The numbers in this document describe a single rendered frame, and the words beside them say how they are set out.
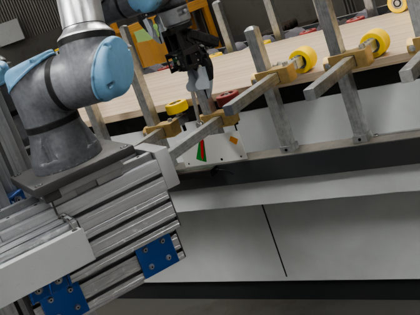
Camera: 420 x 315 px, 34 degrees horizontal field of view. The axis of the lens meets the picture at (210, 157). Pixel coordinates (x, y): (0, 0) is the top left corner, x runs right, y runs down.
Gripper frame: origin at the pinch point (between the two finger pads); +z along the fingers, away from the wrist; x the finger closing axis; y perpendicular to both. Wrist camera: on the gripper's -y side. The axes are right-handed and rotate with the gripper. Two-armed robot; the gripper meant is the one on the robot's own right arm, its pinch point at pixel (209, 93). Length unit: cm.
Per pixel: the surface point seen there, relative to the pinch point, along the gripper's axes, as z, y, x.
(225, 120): 16.9, -26.2, -24.7
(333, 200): 59, -51, -13
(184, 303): 101, -34, -96
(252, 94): 5.8, -14.1, 1.8
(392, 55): 11, -53, 24
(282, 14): 72, -643, -492
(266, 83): 5.7, -23.1, 0.0
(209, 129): 16.2, -17.8, -24.4
